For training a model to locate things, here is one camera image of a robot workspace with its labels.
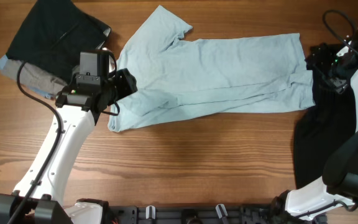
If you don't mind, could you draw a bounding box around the light blue t-shirt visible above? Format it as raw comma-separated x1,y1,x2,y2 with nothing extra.
108,6,314,132

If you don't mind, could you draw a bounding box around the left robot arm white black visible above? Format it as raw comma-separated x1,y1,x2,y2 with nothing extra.
0,50,137,223

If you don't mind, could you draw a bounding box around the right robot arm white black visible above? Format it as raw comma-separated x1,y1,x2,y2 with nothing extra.
243,28,358,223

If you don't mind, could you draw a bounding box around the black garment pile right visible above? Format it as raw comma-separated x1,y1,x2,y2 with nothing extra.
293,65,356,189

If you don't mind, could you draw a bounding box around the folded black garment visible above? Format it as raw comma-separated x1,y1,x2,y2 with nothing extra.
6,0,111,82

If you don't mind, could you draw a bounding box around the folded grey garment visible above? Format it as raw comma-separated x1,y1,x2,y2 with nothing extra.
0,59,67,95

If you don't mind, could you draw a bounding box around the folded light blue garment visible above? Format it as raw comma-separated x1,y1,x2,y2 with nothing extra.
0,55,8,70

